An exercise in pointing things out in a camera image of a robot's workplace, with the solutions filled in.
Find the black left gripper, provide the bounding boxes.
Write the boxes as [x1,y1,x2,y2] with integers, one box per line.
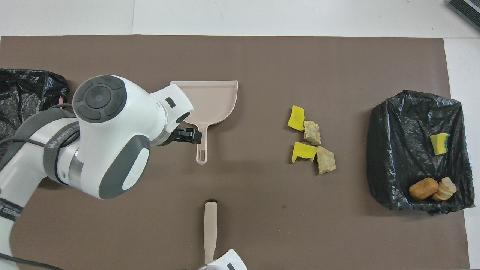
[156,127,203,147]

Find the beige plastic dustpan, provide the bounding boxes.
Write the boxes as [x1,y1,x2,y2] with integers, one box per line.
[169,80,239,165]

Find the beige hand brush black bristles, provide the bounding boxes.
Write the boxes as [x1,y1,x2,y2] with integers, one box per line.
[204,199,219,265]

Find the beige sponge chunk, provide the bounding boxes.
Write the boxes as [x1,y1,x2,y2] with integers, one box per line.
[316,146,336,174]
[303,120,322,146]

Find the brown bread roll toy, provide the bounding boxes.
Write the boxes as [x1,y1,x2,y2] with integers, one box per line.
[409,178,439,200]

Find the yellow sponge piece green edge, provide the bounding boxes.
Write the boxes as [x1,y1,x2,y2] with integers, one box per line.
[429,133,450,156]

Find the striped croissant toy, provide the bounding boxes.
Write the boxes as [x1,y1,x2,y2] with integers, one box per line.
[431,177,457,201]

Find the black bag bin pink spot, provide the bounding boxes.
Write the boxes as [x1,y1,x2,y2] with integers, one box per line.
[0,69,70,150]

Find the black bag lined bin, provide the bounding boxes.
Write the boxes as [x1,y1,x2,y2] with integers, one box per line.
[366,90,476,215]

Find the brown paper table mat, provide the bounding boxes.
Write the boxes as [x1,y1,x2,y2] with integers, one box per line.
[0,35,470,270]

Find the grey ribbed device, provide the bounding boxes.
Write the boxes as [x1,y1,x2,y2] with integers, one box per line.
[446,0,480,32]

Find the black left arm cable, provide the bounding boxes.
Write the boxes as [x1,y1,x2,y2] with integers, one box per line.
[0,103,75,270]

